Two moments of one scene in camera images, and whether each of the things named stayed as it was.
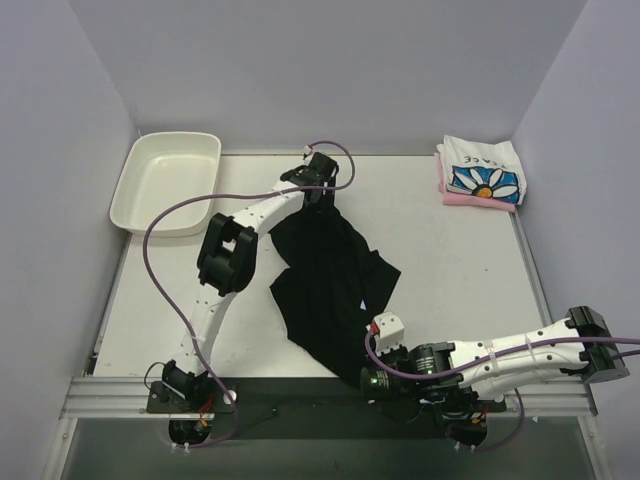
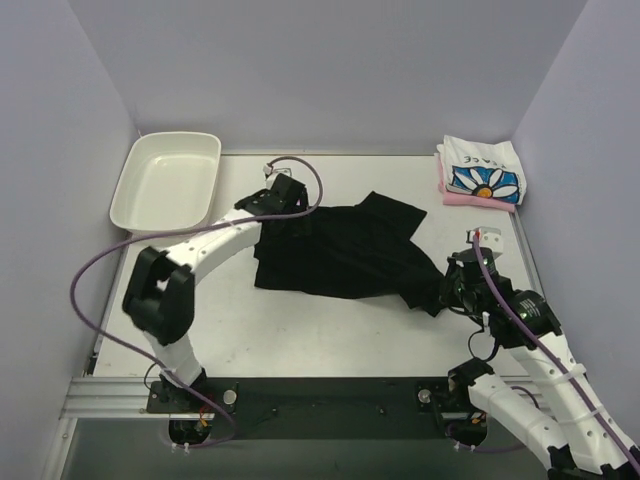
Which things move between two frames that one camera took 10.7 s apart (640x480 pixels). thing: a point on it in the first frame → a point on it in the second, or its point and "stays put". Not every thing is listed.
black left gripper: (318, 193) → (293, 201)
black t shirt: (331, 282) → (351, 251)
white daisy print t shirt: (487, 169) stays put
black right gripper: (373, 379) → (451, 288)
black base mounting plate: (296, 408) stays put
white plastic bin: (163, 168) stays put
